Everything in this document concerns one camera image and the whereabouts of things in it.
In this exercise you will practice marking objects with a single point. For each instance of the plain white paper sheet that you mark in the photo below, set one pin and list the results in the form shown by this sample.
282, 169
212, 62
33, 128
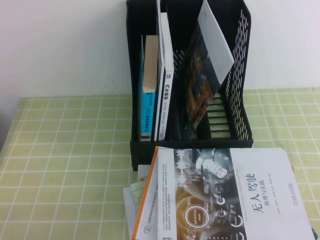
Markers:
128, 207

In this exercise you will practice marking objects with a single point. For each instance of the blue object corner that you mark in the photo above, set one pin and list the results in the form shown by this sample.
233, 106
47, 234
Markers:
317, 235

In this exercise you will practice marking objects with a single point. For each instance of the thin tall white booklet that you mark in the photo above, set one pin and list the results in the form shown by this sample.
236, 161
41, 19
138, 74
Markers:
158, 25

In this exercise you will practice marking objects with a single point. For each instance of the cyan spine book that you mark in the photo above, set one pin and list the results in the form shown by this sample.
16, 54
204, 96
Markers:
148, 112

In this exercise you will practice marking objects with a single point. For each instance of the AgileX robotics brochure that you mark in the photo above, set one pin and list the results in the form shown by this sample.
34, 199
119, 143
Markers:
200, 87

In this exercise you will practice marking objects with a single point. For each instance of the green checkered tablecloth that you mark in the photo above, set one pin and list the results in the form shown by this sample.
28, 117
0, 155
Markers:
62, 162

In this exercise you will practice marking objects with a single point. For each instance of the map printed paper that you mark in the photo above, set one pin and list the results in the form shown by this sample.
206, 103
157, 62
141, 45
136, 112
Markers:
138, 192

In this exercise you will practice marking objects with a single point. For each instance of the white orange self-driving book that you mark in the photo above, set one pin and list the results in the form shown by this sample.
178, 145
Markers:
250, 187

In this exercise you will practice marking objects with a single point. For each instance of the black plastic book holder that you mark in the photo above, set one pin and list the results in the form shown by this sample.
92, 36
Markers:
180, 145

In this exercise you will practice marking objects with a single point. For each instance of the white spine book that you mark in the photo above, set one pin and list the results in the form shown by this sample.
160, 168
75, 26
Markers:
167, 50

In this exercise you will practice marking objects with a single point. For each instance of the white booklet with orange mark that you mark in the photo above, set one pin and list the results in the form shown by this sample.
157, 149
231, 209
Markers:
143, 171

